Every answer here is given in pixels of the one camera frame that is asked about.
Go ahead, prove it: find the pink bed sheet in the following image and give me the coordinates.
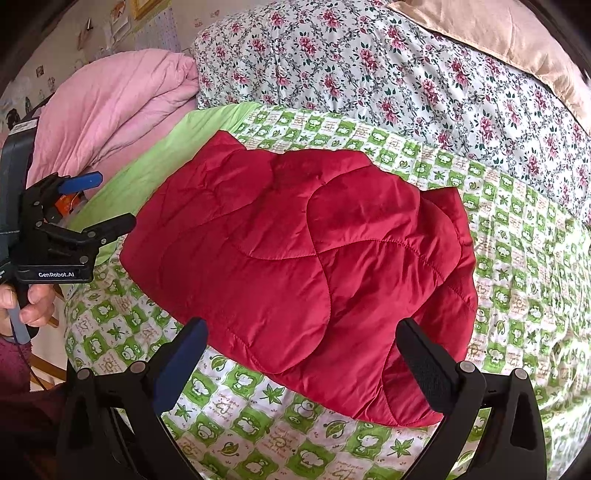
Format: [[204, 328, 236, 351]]
[[99, 108, 199, 190]]

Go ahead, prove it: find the beige pillow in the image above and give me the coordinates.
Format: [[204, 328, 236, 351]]
[[388, 0, 591, 121]]

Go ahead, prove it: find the person's left hand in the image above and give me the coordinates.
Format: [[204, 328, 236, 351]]
[[0, 284, 58, 337]]

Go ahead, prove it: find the red quilted jacket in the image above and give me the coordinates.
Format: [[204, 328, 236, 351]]
[[119, 130, 478, 428]]

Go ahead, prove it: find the pink quilt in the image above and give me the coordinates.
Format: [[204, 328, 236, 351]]
[[25, 48, 199, 185]]

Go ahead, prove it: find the green blanket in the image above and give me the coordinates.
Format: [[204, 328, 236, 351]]
[[62, 102, 591, 480]]

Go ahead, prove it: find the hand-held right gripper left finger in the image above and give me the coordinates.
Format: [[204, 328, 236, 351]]
[[55, 318, 211, 480]]

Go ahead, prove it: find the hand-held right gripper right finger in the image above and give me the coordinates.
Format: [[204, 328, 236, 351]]
[[396, 318, 548, 480]]

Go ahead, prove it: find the person's left forearm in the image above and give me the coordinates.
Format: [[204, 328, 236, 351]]
[[0, 336, 70, 480]]

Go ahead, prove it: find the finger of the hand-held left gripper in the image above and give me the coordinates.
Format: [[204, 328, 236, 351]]
[[37, 213, 137, 252], [28, 172, 103, 215]]

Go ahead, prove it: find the black cable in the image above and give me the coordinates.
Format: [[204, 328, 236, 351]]
[[16, 339, 49, 393]]

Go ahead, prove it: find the floral quilt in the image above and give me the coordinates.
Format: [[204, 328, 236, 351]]
[[191, 0, 591, 222]]

